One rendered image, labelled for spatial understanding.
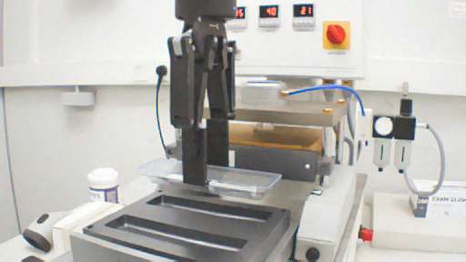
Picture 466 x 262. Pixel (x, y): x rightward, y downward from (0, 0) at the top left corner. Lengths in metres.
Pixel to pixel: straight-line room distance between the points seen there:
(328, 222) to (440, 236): 0.52
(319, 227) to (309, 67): 0.37
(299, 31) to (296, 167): 0.32
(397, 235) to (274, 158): 0.48
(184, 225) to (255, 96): 0.27
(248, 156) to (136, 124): 0.93
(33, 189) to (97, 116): 0.61
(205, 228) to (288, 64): 0.44
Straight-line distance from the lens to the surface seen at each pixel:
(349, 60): 0.76
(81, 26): 1.63
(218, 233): 0.42
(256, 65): 0.80
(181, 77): 0.41
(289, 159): 0.56
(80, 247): 0.40
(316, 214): 0.50
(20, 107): 1.94
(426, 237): 0.96
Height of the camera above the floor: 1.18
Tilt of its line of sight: 10 degrees down
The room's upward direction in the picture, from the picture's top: straight up
